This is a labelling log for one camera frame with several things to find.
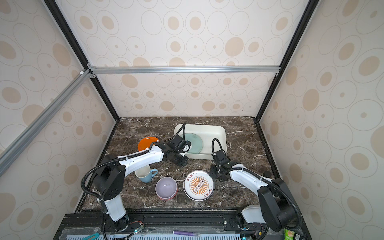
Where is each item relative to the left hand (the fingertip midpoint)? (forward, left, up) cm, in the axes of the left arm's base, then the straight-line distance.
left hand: (190, 161), depth 86 cm
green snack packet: (-34, -47, -6) cm, 58 cm away
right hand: (-4, -14, -7) cm, 16 cm away
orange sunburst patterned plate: (-11, -5, -8) cm, 14 cm away
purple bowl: (-14, +13, -5) cm, 20 cm away
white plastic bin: (+28, -12, -9) cm, 31 cm away
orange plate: (+18, +31, -7) cm, 36 cm away
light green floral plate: (+17, -4, -8) cm, 19 cm away
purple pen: (-34, +2, -7) cm, 35 cm away
